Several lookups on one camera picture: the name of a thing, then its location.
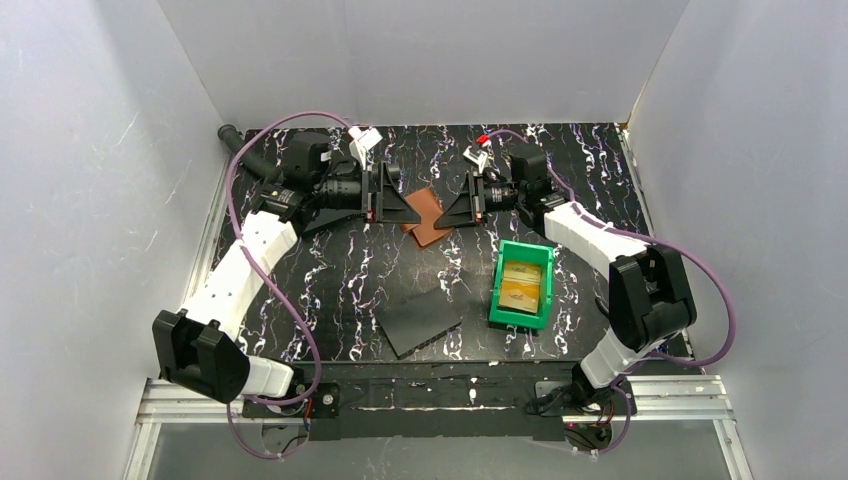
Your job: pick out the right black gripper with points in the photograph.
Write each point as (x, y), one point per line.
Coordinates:
(477, 199)

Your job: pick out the brown leather card holder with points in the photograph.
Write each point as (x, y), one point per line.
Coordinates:
(427, 205)

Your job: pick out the green plastic card tray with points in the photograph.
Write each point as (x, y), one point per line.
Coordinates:
(530, 253)

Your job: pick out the cards in green tray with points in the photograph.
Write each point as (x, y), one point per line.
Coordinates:
(519, 297)

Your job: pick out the black foam block front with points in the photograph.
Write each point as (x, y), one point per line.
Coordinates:
(418, 321)

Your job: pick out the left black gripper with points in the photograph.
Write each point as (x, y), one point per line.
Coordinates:
(369, 193)

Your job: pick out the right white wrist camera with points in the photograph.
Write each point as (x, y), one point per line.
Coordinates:
(476, 155)

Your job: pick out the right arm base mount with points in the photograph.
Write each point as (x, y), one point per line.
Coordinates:
(596, 421)

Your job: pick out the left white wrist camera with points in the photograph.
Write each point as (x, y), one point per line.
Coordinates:
(362, 141)

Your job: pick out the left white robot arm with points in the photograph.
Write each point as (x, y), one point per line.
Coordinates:
(196, 345)

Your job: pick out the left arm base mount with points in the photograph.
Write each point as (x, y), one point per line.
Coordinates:
(322, 404)

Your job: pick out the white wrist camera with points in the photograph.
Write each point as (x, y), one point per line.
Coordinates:
(476, 155)
(362, 141)

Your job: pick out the gold VIP credit card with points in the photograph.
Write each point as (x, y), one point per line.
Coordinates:
(524, 272)

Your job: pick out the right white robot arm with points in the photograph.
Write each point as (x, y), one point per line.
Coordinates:
(649, 296)

